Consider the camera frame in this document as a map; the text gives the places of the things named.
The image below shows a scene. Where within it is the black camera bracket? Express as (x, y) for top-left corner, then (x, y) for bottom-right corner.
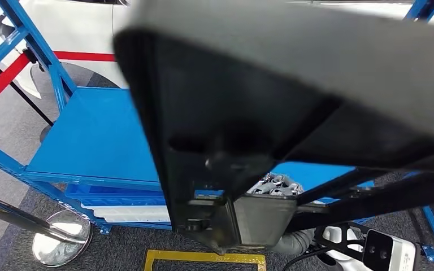
(313, 224), (370, 261)

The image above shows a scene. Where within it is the black plastic frame part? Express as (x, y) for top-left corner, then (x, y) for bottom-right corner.
(112, 0), (434, 256)

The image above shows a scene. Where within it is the blue plastic bin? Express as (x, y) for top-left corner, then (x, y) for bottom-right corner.
(64, 183), (167, 207)

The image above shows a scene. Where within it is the belt barrier post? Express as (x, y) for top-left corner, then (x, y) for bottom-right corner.
(23, 47), (41, 66)

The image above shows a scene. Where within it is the white plastic bin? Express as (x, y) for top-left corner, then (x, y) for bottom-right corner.
(101, 215), (171, 224)
(80, 203), (171, 221)

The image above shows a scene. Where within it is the black cable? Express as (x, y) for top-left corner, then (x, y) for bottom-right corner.
(282, 247), (330, 271)

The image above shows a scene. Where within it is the white car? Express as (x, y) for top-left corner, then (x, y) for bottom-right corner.
(0, 0), (434, 99)

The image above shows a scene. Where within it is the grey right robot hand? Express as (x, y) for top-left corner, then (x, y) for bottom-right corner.
(246, 172), (305, 197)

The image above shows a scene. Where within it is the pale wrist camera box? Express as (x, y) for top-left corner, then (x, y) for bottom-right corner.
(362, 229), (417, 271)

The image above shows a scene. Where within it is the chrome stanchion post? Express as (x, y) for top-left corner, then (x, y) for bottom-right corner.
(0, 190), (92, 268)

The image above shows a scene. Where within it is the red barrier belt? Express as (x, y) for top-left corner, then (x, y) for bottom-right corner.
(54, 50), (116, 63)
(0, 54), (31, 117)

